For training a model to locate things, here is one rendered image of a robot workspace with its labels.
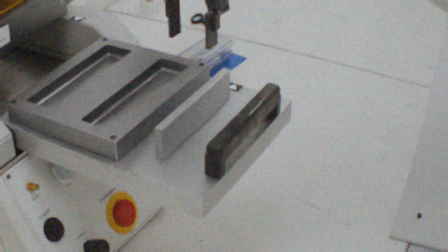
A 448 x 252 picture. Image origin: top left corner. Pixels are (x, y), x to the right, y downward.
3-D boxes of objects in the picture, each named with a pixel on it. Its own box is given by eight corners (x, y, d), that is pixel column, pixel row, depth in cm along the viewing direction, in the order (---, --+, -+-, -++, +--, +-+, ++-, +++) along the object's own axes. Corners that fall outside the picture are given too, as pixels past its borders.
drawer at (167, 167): (-1, 145, 90) (-11, 92, 86) (100, 70, 106) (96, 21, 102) (203, 225, 76) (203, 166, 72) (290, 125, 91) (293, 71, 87)
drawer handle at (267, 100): (203, 174, 77) (203, 143, 75) (266, 108, 88) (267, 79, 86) (220, 180, 76) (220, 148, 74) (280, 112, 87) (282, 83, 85)
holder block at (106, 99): (9, 120, 88) (6, 102, 87) (104, 52, 102) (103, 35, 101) (117, 161, 80) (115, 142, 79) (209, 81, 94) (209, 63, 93)
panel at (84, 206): (69, 293, 90) (0, 175, 86) (188, 180, 112) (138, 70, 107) (79, 294, 89) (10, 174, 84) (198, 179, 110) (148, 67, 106)
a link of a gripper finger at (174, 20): (170, 4, 135) (167, 3, 136) (171, 38, 139) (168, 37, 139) (180, -1, 137) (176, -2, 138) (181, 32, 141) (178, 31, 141)
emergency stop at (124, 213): (116, 232, 99) (104, 209, 98) (133, 217, 102) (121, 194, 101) (125, 232, 98) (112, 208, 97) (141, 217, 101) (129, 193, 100)
